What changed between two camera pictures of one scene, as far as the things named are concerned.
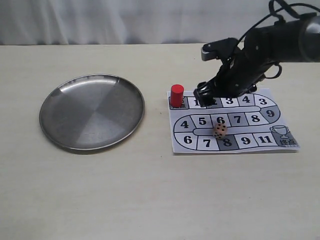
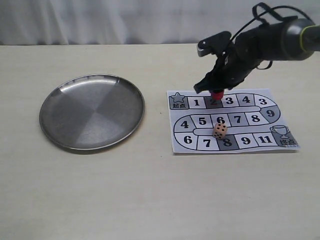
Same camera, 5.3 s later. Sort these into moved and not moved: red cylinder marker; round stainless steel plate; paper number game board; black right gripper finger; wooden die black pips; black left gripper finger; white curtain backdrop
Moved: red cylinder marker; black left gripper finger; black right gripper finger
Not moved: round stainless steel plate; paper number game board; wooden die black pips; white curtain backdrop
